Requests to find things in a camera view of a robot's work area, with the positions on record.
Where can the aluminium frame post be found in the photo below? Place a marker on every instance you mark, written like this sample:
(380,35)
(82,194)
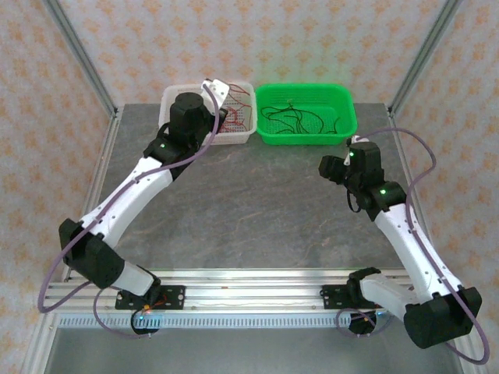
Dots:
(82,58)
(425,58)

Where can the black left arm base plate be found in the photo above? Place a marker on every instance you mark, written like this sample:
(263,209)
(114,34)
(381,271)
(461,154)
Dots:
(173,298)

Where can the white perforated plastic basket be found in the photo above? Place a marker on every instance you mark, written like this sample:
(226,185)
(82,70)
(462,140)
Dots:
(241,136)

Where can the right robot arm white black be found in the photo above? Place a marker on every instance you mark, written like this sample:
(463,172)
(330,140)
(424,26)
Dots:
(409,241)

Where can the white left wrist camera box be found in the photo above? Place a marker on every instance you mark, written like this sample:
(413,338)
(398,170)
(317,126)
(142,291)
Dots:
(216,89)

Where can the green perforated plastic basket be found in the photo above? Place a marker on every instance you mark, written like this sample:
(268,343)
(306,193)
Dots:
(312,93)

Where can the aluminium table side rail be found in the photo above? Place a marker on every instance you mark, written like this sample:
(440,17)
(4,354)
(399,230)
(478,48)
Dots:
(99,175)
(401,117)

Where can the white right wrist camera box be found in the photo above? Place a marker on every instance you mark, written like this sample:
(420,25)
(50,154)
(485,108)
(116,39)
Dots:
(347,159)

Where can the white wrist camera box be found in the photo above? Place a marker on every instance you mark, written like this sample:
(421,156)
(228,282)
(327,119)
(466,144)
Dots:
(216,89)
(347,159)

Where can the grey metal shelf plate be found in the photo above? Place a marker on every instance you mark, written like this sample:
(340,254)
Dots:
(249,352)

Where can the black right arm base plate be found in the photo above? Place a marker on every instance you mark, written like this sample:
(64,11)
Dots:
(335,298)

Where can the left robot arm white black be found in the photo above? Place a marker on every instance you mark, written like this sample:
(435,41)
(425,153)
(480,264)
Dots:
(128,195)

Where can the aluminium mounting rail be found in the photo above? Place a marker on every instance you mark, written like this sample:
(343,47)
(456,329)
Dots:
(249,290)

